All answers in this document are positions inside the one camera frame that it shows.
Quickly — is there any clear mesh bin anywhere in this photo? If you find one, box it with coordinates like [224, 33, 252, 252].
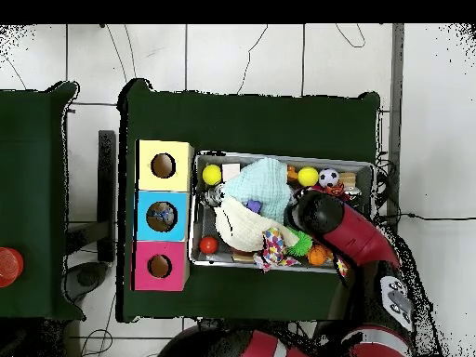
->
[189, 150, 377, 276]

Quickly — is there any red plastic cup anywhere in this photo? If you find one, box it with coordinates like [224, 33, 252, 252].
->
[0, 246, 25, 289]

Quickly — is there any red ball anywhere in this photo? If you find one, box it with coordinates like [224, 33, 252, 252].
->
[199, 235, 220, 256]

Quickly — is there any green spiky rubber ball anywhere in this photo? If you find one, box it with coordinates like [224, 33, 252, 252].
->
[285, 229, 315, 258]

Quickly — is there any black chair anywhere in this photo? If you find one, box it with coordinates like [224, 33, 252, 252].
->
[65, 129, 119, 302]

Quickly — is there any orange toy basketball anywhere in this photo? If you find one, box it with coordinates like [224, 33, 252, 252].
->
[308, 245, 330, 267]

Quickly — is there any mint green muslin cloth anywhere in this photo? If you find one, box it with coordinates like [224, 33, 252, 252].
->
[221, 157, 295, 224]

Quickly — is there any small wooden cube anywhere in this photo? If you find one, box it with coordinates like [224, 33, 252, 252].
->
[222, 163, 243, 183]

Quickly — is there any pale yellow muslin cloth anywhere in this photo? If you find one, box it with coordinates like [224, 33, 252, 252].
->
[214, 194, 280, 253]

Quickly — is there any plain yellow ball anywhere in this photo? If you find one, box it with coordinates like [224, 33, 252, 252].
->
[297, 166, 321, 188]

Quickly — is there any black and white soccer ball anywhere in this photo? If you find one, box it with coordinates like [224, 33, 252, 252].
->
[318, 167, 340, 189]

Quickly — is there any wooden box with three holes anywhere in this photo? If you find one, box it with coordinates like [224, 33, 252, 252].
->
[133, 139, 196, 293]

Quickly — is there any green cloth side table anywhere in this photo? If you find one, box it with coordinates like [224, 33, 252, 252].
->
[0, 81, 82, 321]

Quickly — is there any colourful polka-dot cloth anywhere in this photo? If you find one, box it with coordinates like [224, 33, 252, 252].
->
[252, 226, 300, 272]

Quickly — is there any yellow smiley ball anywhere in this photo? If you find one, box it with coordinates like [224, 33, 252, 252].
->
[202, 164, 224, 187]

